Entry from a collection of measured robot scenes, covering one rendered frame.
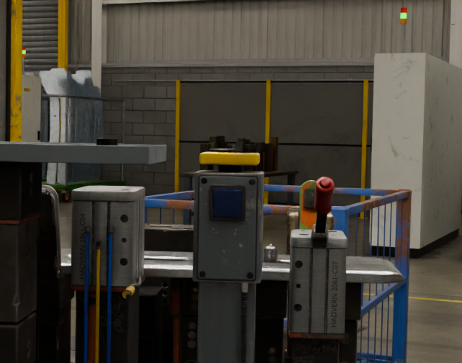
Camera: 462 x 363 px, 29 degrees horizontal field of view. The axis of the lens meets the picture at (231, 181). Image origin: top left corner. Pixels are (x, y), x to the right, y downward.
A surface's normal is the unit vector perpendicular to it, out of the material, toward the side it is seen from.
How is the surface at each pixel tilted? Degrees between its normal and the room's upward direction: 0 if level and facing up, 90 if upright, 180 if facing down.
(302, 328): 90
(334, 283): 90
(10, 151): 90
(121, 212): 90
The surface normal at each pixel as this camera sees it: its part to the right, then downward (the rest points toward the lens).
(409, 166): -0.40, 0.04
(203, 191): -0.06, 0.05
